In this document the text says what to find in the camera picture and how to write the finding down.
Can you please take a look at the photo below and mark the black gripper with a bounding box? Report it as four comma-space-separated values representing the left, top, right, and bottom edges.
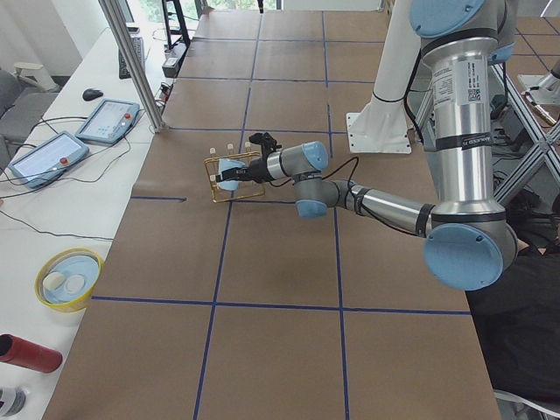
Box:
216, 157, 268, 183

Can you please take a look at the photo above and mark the light blue plastic cup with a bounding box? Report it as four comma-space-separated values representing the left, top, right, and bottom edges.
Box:
216, 158, 246, 192

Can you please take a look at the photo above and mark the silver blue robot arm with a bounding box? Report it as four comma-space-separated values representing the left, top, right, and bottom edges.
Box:
211, 1, 518, 291

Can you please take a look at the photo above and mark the far blue teach pendant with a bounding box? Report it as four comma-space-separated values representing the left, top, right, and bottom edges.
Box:
75, 99, 140, 145

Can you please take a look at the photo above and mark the blue teach pendant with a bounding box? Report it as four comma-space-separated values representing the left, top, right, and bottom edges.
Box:
75, 99, 140, 145
8, 131, 89, 189

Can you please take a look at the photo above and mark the black keyboard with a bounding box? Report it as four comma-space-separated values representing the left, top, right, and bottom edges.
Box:
117, 36, 145, 81

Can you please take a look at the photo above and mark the black computer mouse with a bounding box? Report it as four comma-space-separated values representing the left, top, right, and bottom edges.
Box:
82, 88, 103, 102

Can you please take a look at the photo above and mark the near blue teach pendant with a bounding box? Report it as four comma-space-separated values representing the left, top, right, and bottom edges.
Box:
8, 131, 89, 189

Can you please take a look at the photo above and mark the yellow bowl with blue plate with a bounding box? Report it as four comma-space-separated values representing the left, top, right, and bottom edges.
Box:
34, 248, 104, 313

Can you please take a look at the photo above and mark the red cylinder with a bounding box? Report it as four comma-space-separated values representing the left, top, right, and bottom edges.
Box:
1, 333, 63, 374

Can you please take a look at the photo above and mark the person in black shirt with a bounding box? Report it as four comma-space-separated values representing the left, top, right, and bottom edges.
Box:
464, 192, 560, 403

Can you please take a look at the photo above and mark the grey tape roll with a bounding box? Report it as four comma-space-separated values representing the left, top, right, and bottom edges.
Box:
1, 387, 26, 417

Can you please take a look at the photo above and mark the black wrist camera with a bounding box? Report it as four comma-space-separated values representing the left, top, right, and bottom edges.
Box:
249, 132, 282, 156

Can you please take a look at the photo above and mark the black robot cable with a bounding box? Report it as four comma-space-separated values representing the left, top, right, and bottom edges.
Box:
321, 156, 361, 183

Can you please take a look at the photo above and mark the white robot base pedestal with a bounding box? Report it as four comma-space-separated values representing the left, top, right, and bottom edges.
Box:
346, 0, 421, 154

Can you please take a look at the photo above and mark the aluminium frame post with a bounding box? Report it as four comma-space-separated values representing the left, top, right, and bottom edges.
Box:
98, 0, 165, 133

